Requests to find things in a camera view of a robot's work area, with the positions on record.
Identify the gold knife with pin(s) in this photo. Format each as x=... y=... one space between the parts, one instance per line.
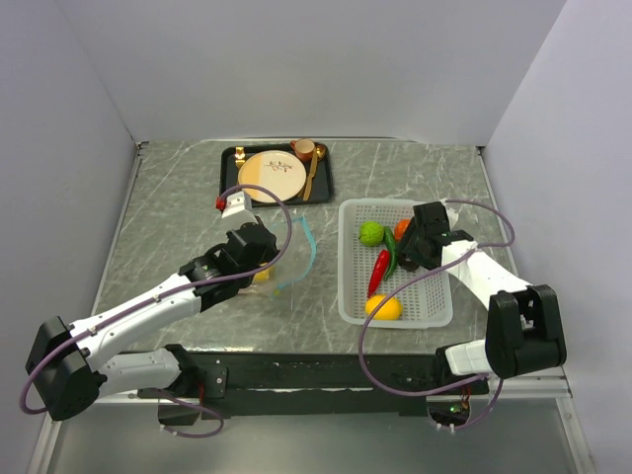
x=312 y=172

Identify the yellow lemon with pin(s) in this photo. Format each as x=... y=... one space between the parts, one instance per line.
x=391 y=310

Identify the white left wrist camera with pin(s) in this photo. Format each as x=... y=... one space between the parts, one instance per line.
x=236 y=207

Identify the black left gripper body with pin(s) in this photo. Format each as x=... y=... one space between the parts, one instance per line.
x=269 y=255

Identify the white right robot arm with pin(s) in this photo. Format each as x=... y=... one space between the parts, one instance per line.
x=524 y=331

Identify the orange ceramic cup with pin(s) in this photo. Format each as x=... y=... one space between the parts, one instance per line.
x=303 y=148

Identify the orange tangerine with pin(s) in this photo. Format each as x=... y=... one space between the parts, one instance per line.
x=400 y=229

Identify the gold fork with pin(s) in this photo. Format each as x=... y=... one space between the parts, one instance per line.
x=239 y=160

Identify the red chili pepper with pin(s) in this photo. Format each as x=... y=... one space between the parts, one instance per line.
x=379 y=270

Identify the clear zip top bag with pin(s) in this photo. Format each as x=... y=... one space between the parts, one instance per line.
x=295 y=264

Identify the aluminium frame rail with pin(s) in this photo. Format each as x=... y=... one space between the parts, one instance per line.
x=550 y=383

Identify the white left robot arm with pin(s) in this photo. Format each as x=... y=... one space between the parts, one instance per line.
x=73 y=365

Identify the cream and orange plate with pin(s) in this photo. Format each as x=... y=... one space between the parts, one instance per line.
x=280 y=172

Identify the green chili pepper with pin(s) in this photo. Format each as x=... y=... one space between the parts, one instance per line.
x=391 y=247

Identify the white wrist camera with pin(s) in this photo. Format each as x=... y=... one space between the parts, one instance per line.
x=457 y=214
x=236 y=207

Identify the green cabbage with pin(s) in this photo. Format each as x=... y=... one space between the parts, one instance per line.
x=371 y=233

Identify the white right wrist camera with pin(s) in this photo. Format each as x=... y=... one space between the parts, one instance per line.
x=457 y=214

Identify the white plastic basket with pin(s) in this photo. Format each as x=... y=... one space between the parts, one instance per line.
x=425 y=304

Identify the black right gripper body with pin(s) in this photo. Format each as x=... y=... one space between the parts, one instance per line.
x=411 y=244

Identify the black serving tray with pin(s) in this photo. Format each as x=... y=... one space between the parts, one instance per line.
x=322 y=188

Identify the yellow apple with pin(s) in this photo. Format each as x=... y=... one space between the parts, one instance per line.
x=263 y=276

